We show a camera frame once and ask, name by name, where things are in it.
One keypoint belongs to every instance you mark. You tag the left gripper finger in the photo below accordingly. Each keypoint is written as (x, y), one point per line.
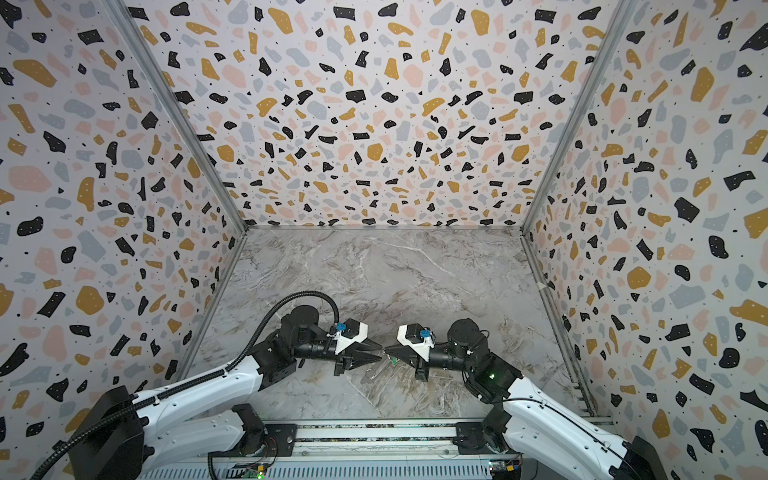
(368, 345)
(361, 358)

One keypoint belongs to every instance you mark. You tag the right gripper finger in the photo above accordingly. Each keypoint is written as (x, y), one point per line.
(400, 348)
(409, 357)

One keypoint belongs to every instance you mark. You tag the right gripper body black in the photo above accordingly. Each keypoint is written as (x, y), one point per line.
(439, 363)

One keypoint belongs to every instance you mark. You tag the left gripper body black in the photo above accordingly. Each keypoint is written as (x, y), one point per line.
(341, 360)

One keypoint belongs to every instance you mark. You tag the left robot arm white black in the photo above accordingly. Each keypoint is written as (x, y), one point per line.
(127, 434)

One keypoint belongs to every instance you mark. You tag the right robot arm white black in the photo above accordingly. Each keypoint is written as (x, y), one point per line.
(523, 418)

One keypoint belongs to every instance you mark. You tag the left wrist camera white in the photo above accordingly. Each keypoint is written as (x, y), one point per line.
(349, 333)

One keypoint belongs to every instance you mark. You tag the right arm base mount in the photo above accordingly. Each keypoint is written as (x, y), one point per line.
(474, 438)

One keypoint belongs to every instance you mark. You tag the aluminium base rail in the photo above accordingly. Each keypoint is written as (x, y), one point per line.
(365, 440)

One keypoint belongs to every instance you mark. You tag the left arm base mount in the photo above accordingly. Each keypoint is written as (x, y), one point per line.
(274, 440)

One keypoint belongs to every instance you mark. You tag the white perforated cable duct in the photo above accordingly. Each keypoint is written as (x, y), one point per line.
(391, 469)

